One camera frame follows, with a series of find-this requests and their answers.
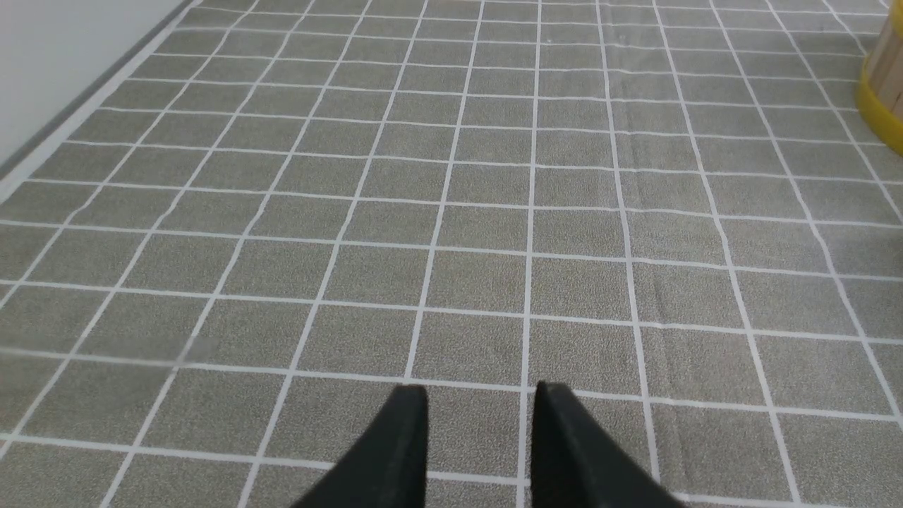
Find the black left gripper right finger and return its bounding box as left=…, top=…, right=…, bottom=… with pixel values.
left=530, top=382, right=682, bottom=507

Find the grey checked tablecloth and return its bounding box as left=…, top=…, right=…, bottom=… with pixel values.
left=1, top=1, right=901, bottom=507

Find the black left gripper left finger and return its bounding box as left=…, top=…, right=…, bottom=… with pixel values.
left=293, top=385, right=429, bottom=507

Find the bamboo steamer basket yellow rim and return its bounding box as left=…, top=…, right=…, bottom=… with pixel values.
left=856, top=1, right=902, bottom=155

